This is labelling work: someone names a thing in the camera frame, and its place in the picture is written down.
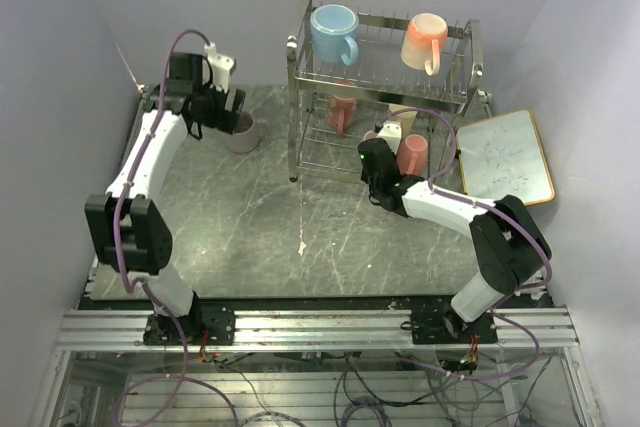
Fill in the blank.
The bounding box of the aluminium mounting rail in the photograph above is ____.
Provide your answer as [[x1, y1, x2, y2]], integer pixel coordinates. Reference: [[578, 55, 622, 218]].
[[54, 308, 579, 353]]

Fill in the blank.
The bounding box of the light purple mug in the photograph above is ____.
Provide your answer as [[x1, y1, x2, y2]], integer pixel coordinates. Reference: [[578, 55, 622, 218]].
[[223, 112, 270, 154]]

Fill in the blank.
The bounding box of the blue mug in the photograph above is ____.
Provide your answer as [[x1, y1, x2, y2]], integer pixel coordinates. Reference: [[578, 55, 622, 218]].
[[310, 4, 359, 66]]

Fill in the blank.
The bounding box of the orange white mug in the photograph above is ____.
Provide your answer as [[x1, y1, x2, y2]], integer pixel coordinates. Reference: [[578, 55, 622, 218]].
[[401, 13, 448, 76]]

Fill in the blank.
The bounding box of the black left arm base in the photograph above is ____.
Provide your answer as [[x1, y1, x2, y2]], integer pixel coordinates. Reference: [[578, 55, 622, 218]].
[[143, 295, 236, 346]]

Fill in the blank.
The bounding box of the whiteboard with yellow frame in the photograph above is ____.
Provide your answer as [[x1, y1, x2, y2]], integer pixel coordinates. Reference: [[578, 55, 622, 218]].
[[456, 109, 555, 206]]

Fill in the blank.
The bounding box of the red mug in rack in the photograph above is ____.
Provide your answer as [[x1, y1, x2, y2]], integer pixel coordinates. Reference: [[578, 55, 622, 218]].
[[327, 94, 357, 135]]

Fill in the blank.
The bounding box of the wire shelf with cables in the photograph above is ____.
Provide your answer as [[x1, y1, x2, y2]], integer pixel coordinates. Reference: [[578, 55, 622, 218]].
[[32, 348, 603, 426]]

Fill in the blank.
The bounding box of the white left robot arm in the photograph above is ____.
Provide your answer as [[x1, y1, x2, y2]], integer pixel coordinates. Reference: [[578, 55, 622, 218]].
[[84, 44, 245, 344]]

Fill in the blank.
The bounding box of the dark mauve mug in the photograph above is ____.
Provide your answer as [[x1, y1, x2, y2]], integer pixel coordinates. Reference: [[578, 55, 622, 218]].
[[362, 130, 378, 141]]

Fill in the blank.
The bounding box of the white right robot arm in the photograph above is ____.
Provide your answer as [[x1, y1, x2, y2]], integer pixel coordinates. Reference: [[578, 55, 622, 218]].
[[358, 138, 552, 343]]

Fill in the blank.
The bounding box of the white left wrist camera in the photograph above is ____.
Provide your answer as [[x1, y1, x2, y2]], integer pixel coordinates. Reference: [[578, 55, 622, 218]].
[[204, 43, 236, 93]]

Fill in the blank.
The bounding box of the metal two-tier dish rack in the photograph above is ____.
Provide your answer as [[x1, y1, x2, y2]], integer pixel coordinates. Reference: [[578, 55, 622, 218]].
[[286, 0, 487, 182]]

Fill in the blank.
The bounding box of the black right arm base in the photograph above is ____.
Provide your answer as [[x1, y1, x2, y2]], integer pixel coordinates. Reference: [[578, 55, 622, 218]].
[[400, 295, 498, 345]]

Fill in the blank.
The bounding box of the salmon pink mug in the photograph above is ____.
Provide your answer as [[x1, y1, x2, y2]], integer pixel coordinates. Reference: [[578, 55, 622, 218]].
[[396, 134, 428, 176]]

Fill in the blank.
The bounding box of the cream yellow mug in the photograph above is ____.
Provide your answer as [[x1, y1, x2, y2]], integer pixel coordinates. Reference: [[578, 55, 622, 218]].
[[388, 104, 417, 139]]

